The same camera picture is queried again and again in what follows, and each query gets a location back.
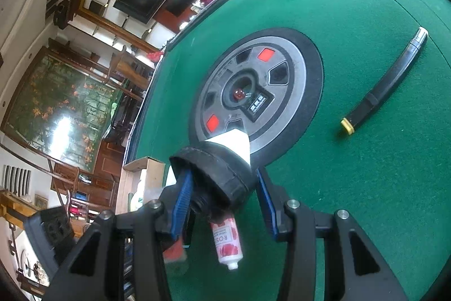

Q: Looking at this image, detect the black round ribbed cap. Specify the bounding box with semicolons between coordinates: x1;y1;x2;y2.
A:
169;142;258;215

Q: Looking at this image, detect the wooden chair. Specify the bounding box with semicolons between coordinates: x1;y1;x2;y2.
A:
106;45;156;100

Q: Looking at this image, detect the fish tank with orange flowers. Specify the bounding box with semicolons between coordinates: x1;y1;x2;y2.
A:
0;46;125;172

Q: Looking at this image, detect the cardboard box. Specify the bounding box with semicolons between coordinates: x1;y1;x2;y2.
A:
121;156;166;215

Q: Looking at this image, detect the white air vent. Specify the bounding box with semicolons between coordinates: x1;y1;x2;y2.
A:
3;165;32;196

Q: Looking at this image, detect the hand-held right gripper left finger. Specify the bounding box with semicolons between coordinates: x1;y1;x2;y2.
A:
44;167;194;301

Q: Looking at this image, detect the round table centre panel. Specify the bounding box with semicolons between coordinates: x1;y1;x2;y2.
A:
188;27;324;182

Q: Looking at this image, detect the dark glass wall panel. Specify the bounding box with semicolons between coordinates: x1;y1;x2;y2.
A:
164;0;200;18

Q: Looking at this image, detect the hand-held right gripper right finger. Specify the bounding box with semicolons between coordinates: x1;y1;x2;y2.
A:
257;167;406;301

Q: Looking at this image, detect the pink and white tube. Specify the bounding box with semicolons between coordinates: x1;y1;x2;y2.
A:
210;216;245;271

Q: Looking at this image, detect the clear case with red contents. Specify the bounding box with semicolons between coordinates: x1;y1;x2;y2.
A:
163;241;190;275

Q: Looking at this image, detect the dark pen with yellow end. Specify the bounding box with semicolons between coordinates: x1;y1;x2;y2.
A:
341;27;428;136

